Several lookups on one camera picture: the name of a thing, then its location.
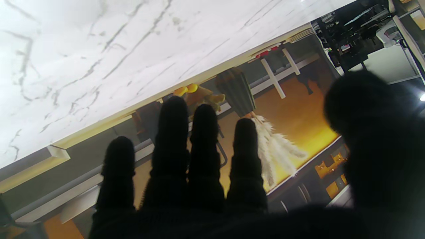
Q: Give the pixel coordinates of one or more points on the printed kitchen scene backdrop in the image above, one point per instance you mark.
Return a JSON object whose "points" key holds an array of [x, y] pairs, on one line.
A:
{"points": [[292, 116]]}

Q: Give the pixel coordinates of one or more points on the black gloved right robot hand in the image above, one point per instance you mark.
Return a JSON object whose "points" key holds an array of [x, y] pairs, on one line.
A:
{"points": [[382, 172]]}

